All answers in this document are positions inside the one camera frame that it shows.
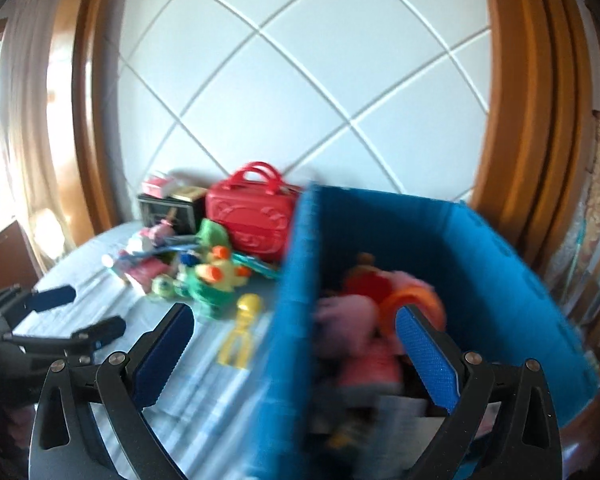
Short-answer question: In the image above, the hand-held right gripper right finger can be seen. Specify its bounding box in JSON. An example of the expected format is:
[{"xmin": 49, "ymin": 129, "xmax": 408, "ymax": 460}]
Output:
[{"xmin": 395, "ymin": 305, "xmax": 563, "ymax": 480}]

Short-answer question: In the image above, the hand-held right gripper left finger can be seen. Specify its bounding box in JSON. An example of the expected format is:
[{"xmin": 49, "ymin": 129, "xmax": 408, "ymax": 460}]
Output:
[{"xmin": 28, "ymin": 302, "xmax": 196, "ymax": 480}]

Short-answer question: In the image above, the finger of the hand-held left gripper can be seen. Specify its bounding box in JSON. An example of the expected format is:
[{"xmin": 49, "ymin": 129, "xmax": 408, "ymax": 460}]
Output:
[
  {"xmin": 2, "ymin": 316, "xmax": 127, "ymax": 361},
  {"xmin": 0, "ymin": 285, "xmax": 77, "ymax": 318}
]

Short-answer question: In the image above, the teal and yellow packet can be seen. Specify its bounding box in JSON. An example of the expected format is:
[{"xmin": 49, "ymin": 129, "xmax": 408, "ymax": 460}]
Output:
[{"xmin": 230, "ymin": 252, "xmax": 282, "ymax": 281}]

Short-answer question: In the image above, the blue plastic crate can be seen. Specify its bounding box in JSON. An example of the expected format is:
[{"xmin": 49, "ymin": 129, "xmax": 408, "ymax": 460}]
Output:
[{"xmin": 242, "ymin": 183, "xmax": 600, "ymax": 480}]

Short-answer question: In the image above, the striped light blue bedsheet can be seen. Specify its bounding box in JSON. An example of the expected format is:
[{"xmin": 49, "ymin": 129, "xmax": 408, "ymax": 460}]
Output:
[{"xmin": 10, "ymin": 220, "xmax": 287, "ymax": 480}]

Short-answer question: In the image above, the pink toy piece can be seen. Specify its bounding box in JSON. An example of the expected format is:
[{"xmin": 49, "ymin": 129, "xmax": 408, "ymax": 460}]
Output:
[{"xmin": 124, "ymin": 260, "xmax": 169, "ymax": 297}]

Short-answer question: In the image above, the yellow plastic toy figure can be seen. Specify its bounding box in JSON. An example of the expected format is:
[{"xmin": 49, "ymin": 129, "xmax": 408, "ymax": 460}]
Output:
[{"xmin": 216, "ymin": 293, "xmax": 264, "ymax": 372}]

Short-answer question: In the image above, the green plush toy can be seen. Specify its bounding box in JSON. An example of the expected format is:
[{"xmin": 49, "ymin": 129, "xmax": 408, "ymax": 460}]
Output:
[{"xmin": 177, "ymin": 252, "xmax": 253, "ymax": 318}]

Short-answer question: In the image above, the pink plush toy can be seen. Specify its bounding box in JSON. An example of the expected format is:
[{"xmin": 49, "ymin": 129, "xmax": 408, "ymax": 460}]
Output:
[{"xmin": 314, "ymin": 294, "xmax": 381, "ymax": 357}]

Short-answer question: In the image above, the light blue plastic toy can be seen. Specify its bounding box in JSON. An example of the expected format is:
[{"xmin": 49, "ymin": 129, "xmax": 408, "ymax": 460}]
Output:
[{"xmin": 114, "ymin": 244, "xmax": 201, "ymax": 267}]

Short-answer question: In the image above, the red toy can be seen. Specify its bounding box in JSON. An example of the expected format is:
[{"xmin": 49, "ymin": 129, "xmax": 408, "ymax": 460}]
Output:
[{"xmin": 342, "ymin": 254, "xmax": 397, "ymax": 307}]

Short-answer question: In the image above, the pink pig plush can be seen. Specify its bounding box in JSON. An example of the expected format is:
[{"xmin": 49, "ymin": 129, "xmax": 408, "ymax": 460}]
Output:
[{"xmin": 140, "ymin": 224, "xmax": 178, "ymax": 247}]

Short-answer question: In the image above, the dark gift box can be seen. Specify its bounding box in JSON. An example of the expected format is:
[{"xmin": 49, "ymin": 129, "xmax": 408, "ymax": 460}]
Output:
[{"xmin": 137, "ymin": 192, "xmax": 206, "ymax": 236}]

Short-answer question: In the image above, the pink and red flat box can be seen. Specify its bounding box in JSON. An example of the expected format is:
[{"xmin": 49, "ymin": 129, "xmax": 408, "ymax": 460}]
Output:
[{"xmin": 144, "ymin": 172, "xmax": 178, "ymax": 198}]

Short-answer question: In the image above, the red bear-face carry case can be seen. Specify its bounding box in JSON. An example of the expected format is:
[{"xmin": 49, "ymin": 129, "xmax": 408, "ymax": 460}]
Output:
[{"xmin": 205, "ymin": 161, "xmax": 306, "ymax": 264}]

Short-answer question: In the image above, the beige curtain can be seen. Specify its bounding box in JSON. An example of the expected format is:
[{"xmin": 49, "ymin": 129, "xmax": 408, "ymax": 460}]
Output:
[{"xmin": 0, "ymin": 0, "xmax": 77, "ymax": 277}]

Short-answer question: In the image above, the white padded headboard panel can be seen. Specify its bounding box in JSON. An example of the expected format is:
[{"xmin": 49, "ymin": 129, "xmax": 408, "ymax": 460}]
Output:
[{"xmin": 92, "ymin": 0, "xmax": 492, "ymax": 241}]

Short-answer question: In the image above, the orange plastic ring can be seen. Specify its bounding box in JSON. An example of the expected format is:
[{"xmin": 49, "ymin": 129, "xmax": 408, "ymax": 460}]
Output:
[{"xmin": 379, "ymin": 280, "xmax": 447, "ymax": 336}]

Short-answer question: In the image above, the wooden frame post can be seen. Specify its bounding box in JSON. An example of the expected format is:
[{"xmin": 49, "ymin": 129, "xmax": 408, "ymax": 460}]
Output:
[
  {"xmin": 50, "ymin": 0, "xmax": 137, "ymax": 257},
  {"xmin": 471, "ymin": 0, "xmax": 600, "ymax": 273}
]

